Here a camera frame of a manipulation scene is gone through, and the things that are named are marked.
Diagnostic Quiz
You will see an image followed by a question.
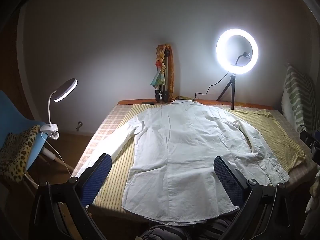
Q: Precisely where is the white long-sleeved shirt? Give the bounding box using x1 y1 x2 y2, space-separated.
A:
104 101 289 224

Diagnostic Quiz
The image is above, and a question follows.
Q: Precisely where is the yellow striped bed sheet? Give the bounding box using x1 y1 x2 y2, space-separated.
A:
93 104 306 213

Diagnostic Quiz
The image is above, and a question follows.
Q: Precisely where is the green white patterned pillow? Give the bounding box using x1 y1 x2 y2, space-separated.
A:
281 64 319 133

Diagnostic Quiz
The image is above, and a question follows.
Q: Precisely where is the pink checked blanket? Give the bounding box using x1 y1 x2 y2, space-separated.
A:
72 104 149 177

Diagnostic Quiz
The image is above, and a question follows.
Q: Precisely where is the leopard print cushion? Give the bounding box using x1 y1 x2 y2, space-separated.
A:
1 125 40 183

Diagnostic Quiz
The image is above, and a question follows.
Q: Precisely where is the white clip desk lamp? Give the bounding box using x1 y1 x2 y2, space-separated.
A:
39 77 79 140

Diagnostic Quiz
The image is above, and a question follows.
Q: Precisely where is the black mini tripod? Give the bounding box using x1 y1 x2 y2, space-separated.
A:
216 73 237 110

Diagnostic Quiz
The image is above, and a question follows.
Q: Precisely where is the blue plastic chair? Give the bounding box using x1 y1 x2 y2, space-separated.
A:
0 90 47 170

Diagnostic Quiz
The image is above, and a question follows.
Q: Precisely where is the colourful patterned cloth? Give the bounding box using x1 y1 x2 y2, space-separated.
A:
151 44 175 100

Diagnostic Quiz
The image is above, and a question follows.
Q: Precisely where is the white lamp cable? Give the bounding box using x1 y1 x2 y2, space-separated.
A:
42 132 73 177

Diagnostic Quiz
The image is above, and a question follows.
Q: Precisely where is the white ring light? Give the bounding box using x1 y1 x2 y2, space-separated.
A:
216 28 259 75

